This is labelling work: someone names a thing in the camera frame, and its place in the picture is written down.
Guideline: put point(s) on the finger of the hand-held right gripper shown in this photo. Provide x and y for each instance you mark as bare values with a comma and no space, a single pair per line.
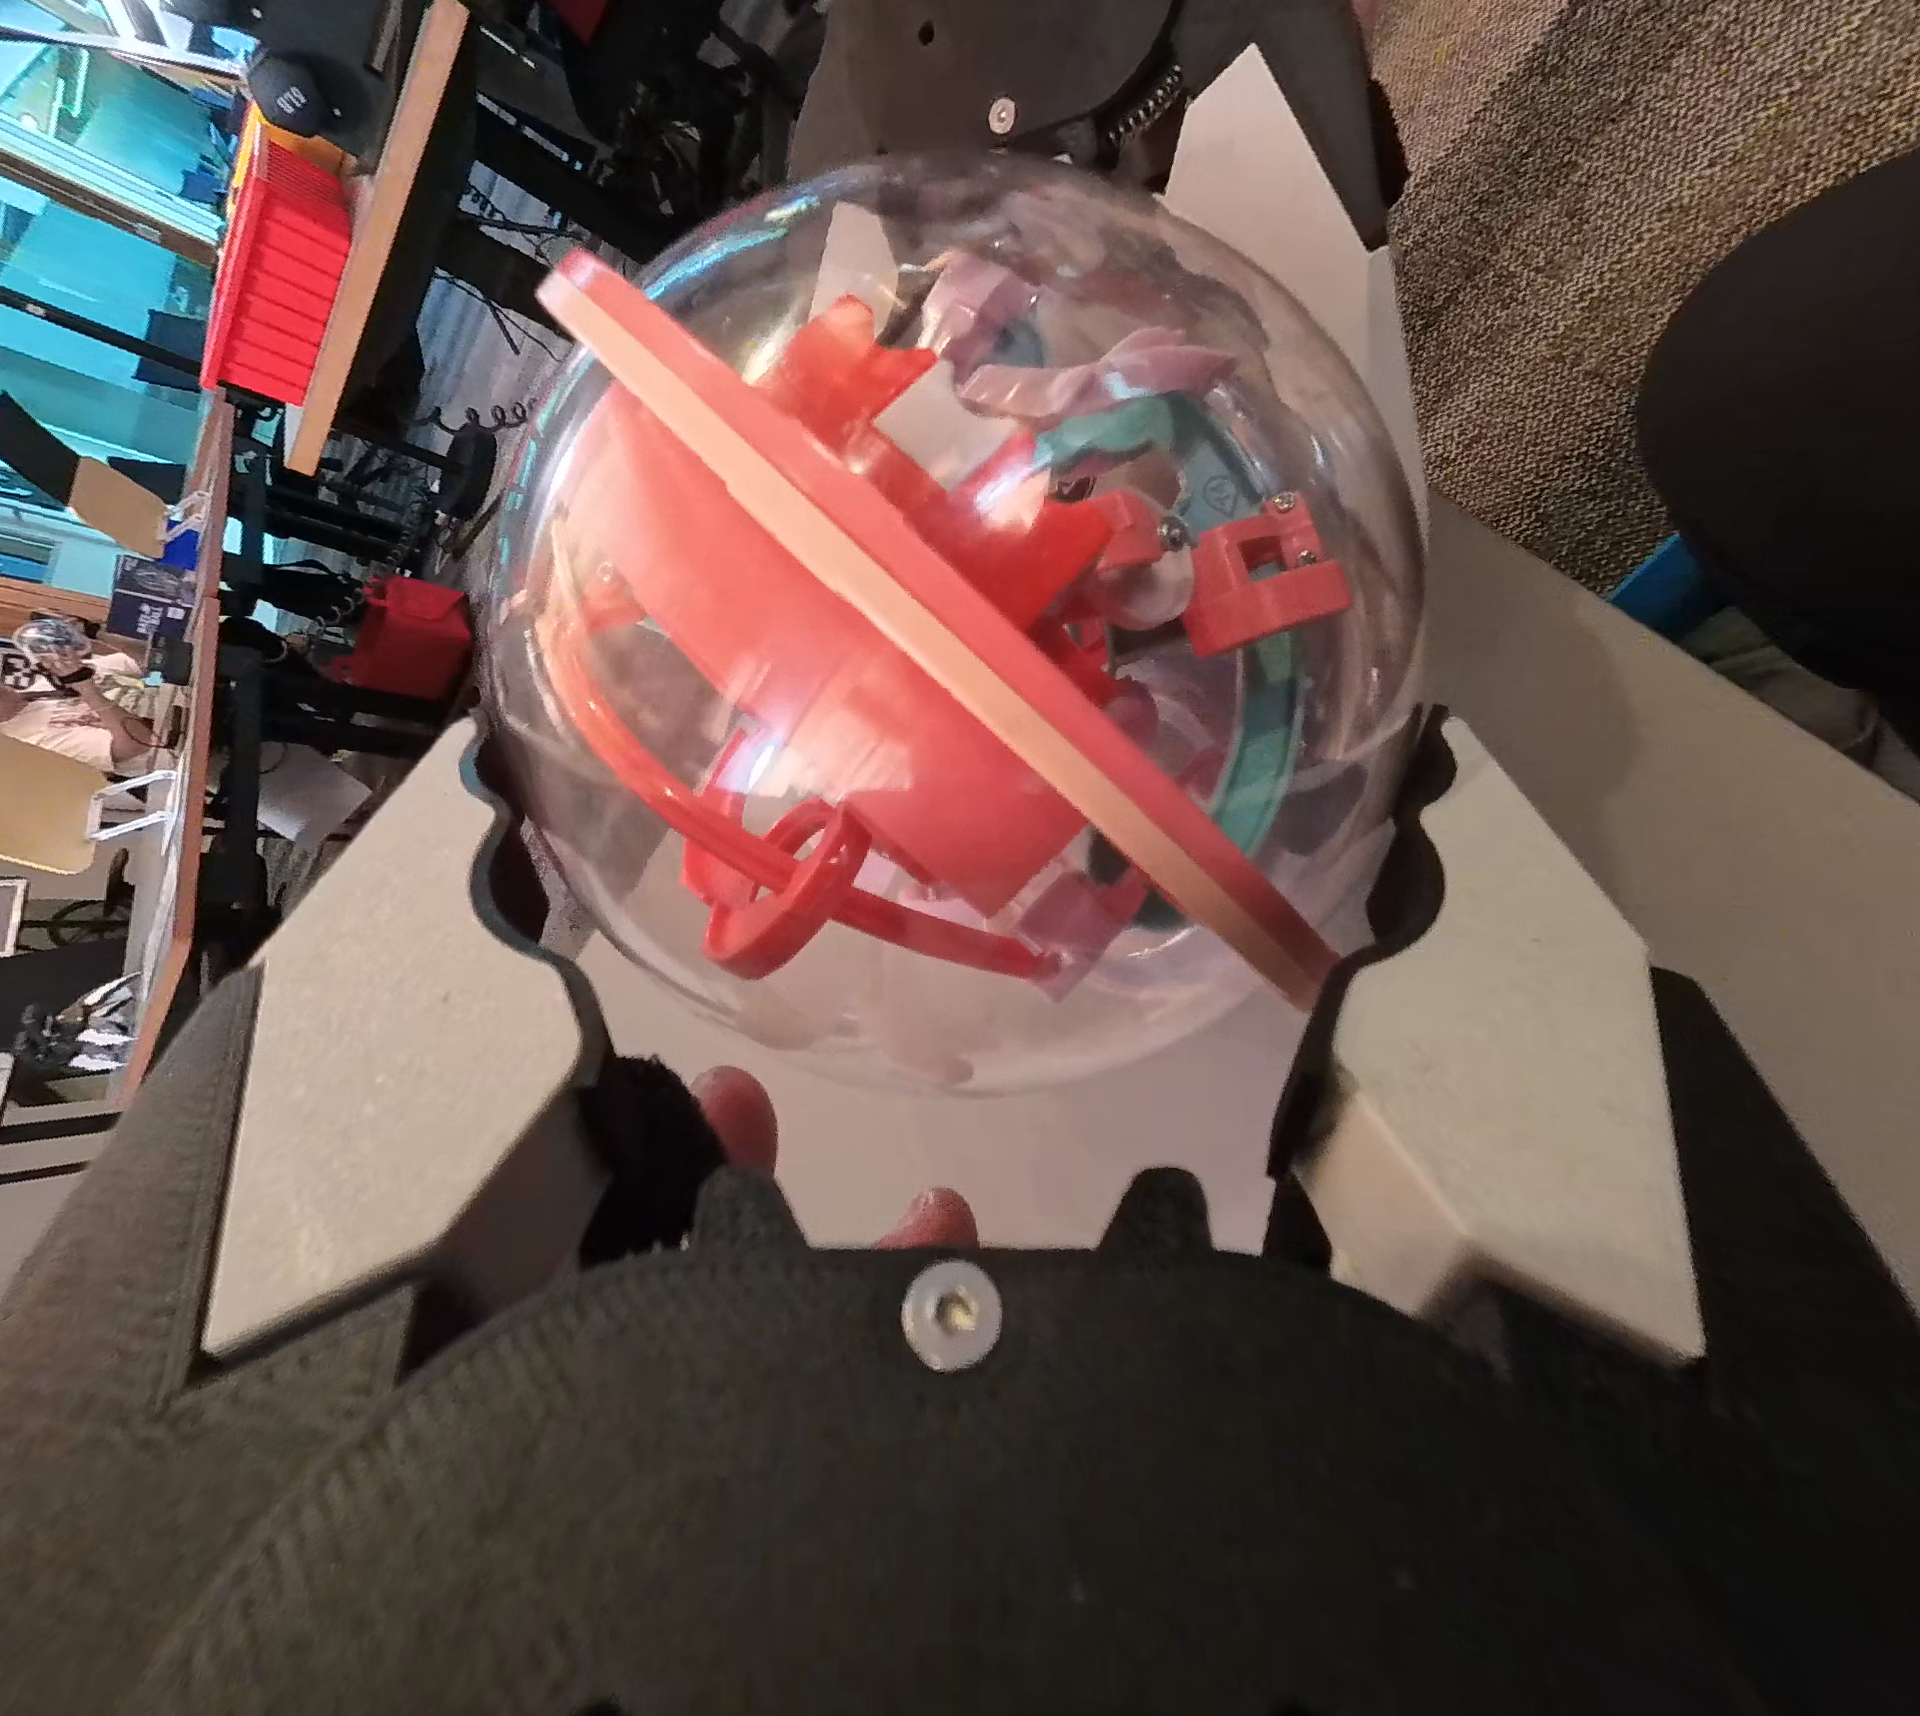
1274,187

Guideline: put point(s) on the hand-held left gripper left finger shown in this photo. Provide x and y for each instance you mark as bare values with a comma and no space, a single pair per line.
391,1070

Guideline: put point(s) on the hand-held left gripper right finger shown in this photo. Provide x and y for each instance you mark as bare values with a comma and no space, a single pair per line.
1515,1087

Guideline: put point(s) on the clear red maze ball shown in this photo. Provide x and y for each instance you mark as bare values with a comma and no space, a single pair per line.
930,637

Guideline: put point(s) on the person's left hand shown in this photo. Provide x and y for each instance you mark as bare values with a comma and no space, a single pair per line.
738,1117

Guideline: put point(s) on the dark blue cardboard box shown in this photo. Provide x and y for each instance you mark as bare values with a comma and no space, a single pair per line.
150,598

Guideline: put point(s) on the red ribbed bin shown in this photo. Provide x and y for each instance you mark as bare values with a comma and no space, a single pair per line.
278,277

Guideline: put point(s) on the white sign bracket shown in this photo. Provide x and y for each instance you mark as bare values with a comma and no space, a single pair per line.
142,800

